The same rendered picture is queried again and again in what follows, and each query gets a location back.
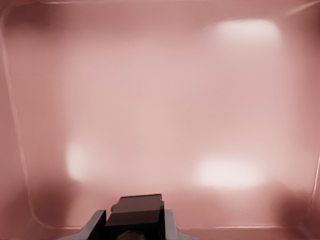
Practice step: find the pink storage box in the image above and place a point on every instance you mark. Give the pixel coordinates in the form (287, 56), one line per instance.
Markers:
(160, 100)

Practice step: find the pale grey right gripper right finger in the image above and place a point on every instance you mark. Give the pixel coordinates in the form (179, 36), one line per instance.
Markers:
(171, 225)

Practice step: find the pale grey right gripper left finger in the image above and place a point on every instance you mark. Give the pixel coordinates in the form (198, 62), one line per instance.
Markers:
(96, 225)

